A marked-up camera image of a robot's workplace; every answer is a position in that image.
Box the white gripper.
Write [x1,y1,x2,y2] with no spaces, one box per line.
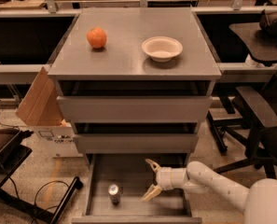
[142,159,188,202]

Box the silver redbull can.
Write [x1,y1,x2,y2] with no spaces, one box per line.
[108,184,120,205]

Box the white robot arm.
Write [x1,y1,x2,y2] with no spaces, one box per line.
[143,159,277,224]

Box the grey open bottom drawer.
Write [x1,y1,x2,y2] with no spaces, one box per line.
[72,154,202,224]

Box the grey middle drawer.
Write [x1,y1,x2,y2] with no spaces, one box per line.
[74,123,199,154]

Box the grey drawer cabinet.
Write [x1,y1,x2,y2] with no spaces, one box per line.
[48,7,221,165]

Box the grey top drawer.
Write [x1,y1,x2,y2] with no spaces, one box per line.
[57,80,212,123]

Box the white paper bowl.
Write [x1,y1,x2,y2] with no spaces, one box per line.
[142,36,183,63]

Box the black office chair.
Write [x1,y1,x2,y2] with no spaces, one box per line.
[207,72,277,178]

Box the brown cardboard box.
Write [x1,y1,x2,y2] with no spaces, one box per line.
[16,68,81,158]

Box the black stand left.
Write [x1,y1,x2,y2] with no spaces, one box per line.
[0,127,83,224]

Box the orange round fruit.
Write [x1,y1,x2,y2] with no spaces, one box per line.
[87,27,107,49]

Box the black side table right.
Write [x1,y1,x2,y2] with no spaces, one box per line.
[229,22,277,66]

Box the black cable on floor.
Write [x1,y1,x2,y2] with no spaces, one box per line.
[30,180,71,224]

